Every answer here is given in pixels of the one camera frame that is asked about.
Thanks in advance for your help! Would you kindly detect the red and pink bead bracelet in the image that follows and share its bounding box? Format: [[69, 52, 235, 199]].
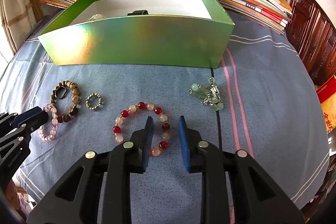
[[112, 101, 172, 158]]

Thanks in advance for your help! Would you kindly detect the small silver bead ring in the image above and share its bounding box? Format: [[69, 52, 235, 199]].
[[85, 92, 103, 111]]

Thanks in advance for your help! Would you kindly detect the green jade silver charm bracelet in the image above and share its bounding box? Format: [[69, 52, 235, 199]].
[[188, 77, 225, 111]]

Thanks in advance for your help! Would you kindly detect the black wrist watch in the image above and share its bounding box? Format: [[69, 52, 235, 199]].
[[127, 10, 149, 16]]

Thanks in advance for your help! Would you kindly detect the white wrist watch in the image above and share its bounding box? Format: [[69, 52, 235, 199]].
[[88, 14, 105, 21]]

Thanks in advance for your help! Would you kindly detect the left hand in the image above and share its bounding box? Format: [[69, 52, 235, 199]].
[[5, 180, 20, 210]]

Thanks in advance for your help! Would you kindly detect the blue striped bed sheet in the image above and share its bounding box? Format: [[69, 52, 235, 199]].
[[1, 13, 329, 223]]

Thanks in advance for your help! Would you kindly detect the beige curtain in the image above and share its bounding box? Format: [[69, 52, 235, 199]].
[[1, 0, 45, 53]]

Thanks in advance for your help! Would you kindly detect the green cardboard box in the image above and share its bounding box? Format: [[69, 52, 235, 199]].
[[39, 0, 234, 68]]

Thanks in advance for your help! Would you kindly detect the red yellow gift bag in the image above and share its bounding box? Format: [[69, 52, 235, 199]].
[[316, 75, 336, 132]]

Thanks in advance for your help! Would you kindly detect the red wooden headboard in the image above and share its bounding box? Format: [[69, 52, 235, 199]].
[[286, 0, 335, 86]]

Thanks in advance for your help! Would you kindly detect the black cable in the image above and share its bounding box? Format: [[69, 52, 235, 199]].
[[209, 67, 223, 151]]

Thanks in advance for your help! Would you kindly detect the dark ring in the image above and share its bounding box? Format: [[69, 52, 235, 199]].
[[54, 86, 68, 100]]

